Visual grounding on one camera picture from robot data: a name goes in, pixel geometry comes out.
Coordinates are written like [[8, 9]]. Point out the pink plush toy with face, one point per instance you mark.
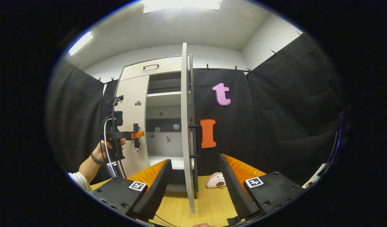
[[216, 180]]

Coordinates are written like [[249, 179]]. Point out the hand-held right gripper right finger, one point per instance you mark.
[[232, 186]]

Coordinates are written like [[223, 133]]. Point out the beige door with camera sticker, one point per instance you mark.
[[133, 91]]

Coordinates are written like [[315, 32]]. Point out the small ceiling light panel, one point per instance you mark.
[[81, 43]]

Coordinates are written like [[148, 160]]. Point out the black backdrop cloth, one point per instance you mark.
[[275, 110]]

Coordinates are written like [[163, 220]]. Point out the beige double-door shoe cabinet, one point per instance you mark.
[[163, 110]]

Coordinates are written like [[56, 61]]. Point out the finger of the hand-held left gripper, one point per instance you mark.
[[137, 134]]

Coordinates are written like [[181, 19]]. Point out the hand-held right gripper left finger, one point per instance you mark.
[[157, 189]]

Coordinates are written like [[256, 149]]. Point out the beige door with headphone sticker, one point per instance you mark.
[[184, 126]]

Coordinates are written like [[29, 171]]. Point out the dark blue white box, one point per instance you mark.
[[111, 168]]

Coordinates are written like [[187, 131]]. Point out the white printed box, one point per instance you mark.
[[314, 178]]

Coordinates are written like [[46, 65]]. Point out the black wristband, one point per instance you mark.
[[95, 159]]

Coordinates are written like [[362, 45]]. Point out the large ceiling light panel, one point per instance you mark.
[[180, 4]]

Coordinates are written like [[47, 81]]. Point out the white cabinet shelf board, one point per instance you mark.
[[163, 99], [177, 162]]

